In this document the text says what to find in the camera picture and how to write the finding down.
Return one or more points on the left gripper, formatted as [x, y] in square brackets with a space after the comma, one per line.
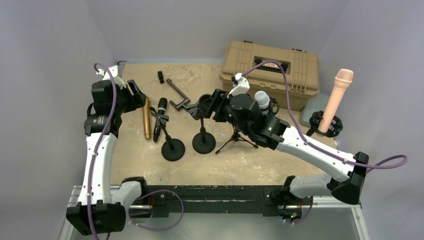
[136, 100]

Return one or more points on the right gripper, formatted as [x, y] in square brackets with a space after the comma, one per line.
[218, 101]

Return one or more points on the gold microphone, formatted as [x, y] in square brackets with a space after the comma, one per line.
[147, 119]

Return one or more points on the black microphone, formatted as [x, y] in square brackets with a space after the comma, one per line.
[159, 112]

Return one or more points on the black round-base mic stand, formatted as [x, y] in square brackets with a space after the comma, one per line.
[203, 142]

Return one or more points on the black clip mic stand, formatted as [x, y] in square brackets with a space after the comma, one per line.
[173, 149]

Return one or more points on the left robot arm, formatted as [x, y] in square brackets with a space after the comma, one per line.
[97, 209]

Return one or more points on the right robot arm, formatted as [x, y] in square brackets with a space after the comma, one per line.
[344, 173]

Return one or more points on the white microphone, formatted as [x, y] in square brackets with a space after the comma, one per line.
[262, 99]

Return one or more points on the pink microphone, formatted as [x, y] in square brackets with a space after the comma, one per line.
[342, 81]

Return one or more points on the small black cylinder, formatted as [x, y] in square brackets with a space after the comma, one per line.
[160, 77]

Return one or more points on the tan plastic case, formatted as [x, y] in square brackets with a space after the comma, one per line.
[291, 76]

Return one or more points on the grey pad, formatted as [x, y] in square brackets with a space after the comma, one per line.
[315, 104]

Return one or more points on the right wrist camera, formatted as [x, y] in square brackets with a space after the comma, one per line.
[240, 85]

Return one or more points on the black tripod shock-mount stand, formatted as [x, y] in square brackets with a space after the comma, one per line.
[236, 140]

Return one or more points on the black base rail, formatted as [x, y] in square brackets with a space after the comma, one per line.
[265, 200]

